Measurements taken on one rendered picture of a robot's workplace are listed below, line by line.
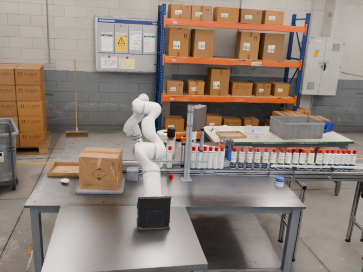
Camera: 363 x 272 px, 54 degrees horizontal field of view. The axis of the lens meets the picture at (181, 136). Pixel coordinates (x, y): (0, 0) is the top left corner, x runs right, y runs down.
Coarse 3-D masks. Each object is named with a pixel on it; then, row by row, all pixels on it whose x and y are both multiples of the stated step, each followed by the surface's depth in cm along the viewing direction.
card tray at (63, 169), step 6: (54, 162) 327; (60, 162) 330; (66, 162) 331; (72, 162) 331; (78, 162) 332; (54, 168) 322; (60, 168) 323; (66, 168) 324; (72, 168) 325; (78, 168) 325; (48, 174) 306; (54, 174) 306; (60, 174) 307; (66, 174) 307; (72, 174) 308; (78, 174) 308
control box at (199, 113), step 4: (196, 108) 296; (200, 108) 299; (204, 108) 306; (196, 112) 297; (200, 112) 301; (204, 112) 307; (196, 116) 297; (200, 116) 302; (204, 116) 309; (196, 120) 298; (200, 120) 304; (204, 120) 310; (196, 124) 299; (200, 124) 305; (204, 124) 312; (192, 128) 302; (196, 128) 300; (200, 128) 307
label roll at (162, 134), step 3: (159, 132) 384; (162, 132) 384; (165, 132) 389; (159, 135) 379; (162, 135) 377; (165, 135) 376; (162, 138) 378; (165, 138) 377; (174, 138) 383; (162, 141) 379; (165, 141) 378; (165, 144) 379; (165, 147) 380
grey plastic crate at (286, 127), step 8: (272, 120) 486; (280, 120) 497; (288, 120) 500; (296, 120) 502; (304, 120) 506; (312, 120) 496; (272, 128) 486; (280, 128) 465; (288, 128) 459; (296, 128) 461; (304, 128) 464; (312, 128) 467; (320, 128) 470; (280, 136) 466; (288, 136) 462; (296, 136) 465; (304, 136) 467; (312, 136) 470; (320, 136) 473
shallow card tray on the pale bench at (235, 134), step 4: (216, 132) 469; (220, 132) 473; (224, 132) 474; (228, 132) 476; (232, 132) 478; (236, 132) 479; (240, 132) 475; (224, 136) 462; (228, 136) 463; (232, 136) 453; (236, 136) 454; (240, 136) 456; (244, 136) 458
